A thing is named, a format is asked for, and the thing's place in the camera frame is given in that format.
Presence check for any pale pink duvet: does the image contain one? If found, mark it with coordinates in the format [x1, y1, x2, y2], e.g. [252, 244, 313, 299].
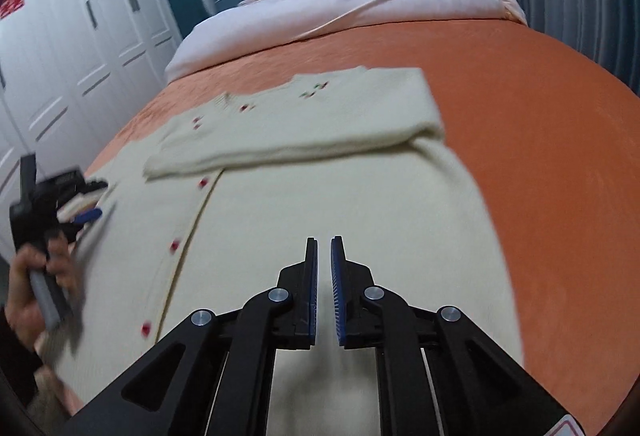
[165, 0, 527, 83]

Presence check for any cream knit cardigan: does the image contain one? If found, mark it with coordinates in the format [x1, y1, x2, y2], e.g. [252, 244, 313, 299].
[41, 68, 523, 435]

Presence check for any orange velvet bedspread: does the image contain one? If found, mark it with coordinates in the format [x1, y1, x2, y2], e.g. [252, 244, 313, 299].
[98, 21, 639, 435]

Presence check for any white wardrobe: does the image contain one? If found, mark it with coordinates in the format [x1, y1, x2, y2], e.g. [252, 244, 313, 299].
[0, 0, 182, 262]

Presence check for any person's left hand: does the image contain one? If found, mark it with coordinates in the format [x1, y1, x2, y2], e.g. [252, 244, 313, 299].
[4, 232, 79, 350]

